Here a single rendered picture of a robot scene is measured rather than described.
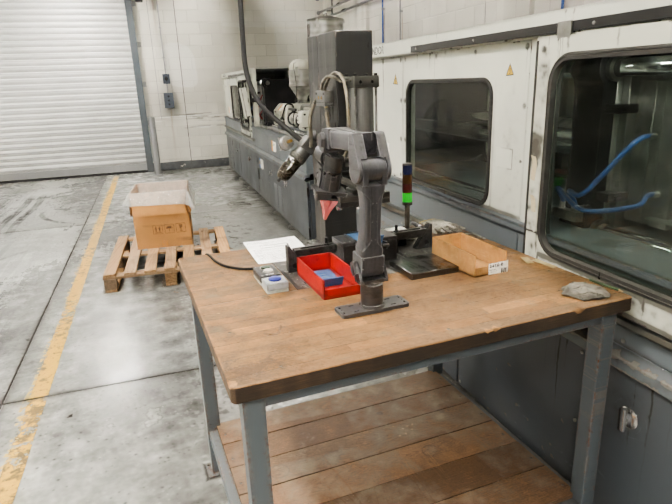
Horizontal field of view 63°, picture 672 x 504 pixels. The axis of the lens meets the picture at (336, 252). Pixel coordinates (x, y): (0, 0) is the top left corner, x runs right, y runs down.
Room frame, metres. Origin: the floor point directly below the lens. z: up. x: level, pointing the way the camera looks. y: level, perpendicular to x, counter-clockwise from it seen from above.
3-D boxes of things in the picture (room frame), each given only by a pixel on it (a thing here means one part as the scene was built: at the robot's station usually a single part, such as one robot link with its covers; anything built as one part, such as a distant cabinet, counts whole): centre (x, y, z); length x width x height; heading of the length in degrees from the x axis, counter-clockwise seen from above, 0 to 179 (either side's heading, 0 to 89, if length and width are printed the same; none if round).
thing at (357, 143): (1.50, -0.05, 1.31); 0.30 x 0.09 x 0.12; 20
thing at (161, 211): (4.95, 1.57, 0.40); 0.67 x 0.60 x 0.50; 13
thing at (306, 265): (1.59, 0.03, 0.93); 0.25 x 0.12 x 0.06; 21
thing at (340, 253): (1.82, -0.10, 0.94); 0.20 x 0.10 x 0.07; 111
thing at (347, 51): (1.94, -0.05, 1.44); 0.17 x 0.13 x 0.42; 21
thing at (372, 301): (1.39, -0.09, 0.94); 0.20 x 0.07 x 0.08; 111
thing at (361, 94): (1.82, -0.09, 1.37); 0.11 x 0.09 x 0.30; 111
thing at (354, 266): (1.40, -0.09, 1.00); 0.09 x 0.06 x 0.06; 110
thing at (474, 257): (1.74, -0.44, 0.93); 0.25 x 0.13 x 0.08; 21
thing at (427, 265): (1.70, -0.28, 0.91); 0.17 x 0.16 x 0.02; 111
